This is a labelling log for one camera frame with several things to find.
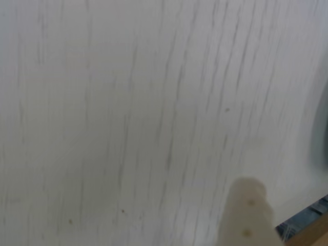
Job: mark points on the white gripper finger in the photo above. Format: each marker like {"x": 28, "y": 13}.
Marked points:
{"x": 246, "y": 220}

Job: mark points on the blue round dish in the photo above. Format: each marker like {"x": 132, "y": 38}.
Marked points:
{"x": 324, "y": 133}

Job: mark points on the light wooden furniture panel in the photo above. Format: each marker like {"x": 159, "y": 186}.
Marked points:
{"x": 315, "y": 233}

